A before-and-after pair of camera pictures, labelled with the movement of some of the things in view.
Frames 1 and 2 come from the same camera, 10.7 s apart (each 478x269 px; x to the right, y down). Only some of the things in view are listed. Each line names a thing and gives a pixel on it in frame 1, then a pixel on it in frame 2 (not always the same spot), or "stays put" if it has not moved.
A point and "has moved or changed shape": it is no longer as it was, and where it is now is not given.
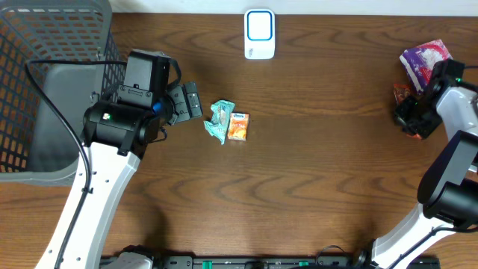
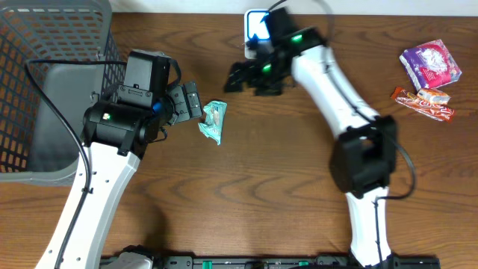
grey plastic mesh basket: x=37 y=147 stays put
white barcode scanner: x=259 y=33 stays put
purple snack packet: x=419 y=62 stays put
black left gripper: x=190 y=103 stays put
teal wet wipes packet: x=218 y=125 has moved or changed shape
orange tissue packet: x=238 y=126 has moved or changed shape
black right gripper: x=402 y=119 to x=235 y=72
